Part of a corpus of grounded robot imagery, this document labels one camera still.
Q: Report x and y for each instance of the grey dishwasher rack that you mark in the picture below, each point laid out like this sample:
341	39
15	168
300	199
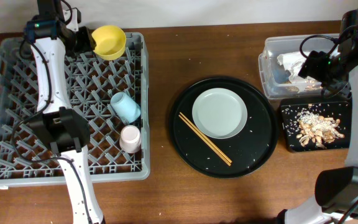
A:
91	82

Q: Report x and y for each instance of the black rectangular tray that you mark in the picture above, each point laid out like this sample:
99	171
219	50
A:
333	107

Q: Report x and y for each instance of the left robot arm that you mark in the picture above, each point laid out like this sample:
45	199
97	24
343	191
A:
53	34

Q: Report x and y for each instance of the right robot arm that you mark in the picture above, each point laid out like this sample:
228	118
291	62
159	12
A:
335	197

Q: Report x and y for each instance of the round black tray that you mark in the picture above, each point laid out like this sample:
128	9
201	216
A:
248	150

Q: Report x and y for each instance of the brown snack wrapper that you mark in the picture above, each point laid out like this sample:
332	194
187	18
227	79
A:
302	87

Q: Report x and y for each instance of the blue cup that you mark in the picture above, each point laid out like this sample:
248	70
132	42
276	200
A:
125	107

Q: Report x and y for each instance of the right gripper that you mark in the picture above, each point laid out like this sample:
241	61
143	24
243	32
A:
308	66

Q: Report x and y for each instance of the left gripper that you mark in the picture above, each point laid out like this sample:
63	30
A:
89	43

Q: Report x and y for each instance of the wooden chopstick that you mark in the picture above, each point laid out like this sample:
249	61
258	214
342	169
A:
208	138
204	140

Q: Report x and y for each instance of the white tissue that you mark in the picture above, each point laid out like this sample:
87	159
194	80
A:
293	62

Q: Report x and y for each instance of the food scraps pile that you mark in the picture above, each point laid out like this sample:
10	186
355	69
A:
317	129

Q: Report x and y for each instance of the grey round plate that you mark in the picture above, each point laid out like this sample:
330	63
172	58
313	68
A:
219	113

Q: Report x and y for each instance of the yellow bowl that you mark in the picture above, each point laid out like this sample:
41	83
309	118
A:
110	42

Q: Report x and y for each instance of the pink cup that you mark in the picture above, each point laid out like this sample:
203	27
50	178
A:
130	139

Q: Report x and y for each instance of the clear plastic bin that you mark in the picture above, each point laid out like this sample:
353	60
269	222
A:
273	76

